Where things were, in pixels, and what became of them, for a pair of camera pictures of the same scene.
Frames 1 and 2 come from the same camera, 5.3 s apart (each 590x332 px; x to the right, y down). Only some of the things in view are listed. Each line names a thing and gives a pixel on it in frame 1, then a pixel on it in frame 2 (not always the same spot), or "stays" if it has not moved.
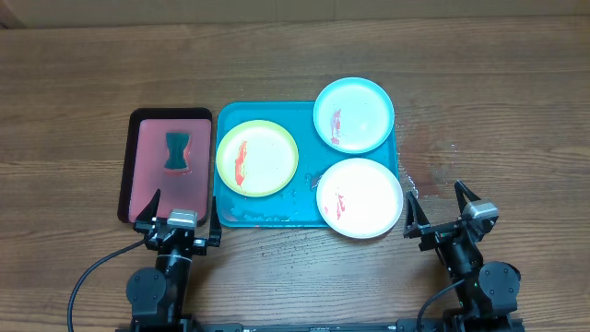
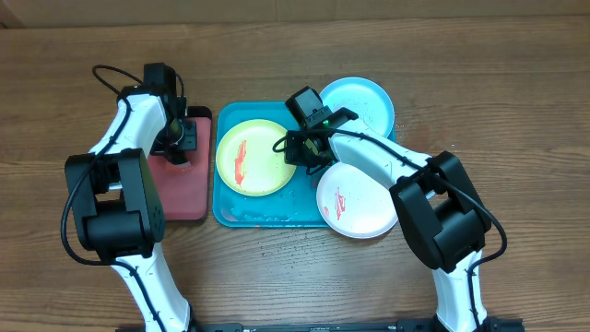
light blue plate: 353,115 stays
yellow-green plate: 256,159 stays
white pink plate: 359,198 stays
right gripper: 420,227 to 303,158
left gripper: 145,225 to 186,147
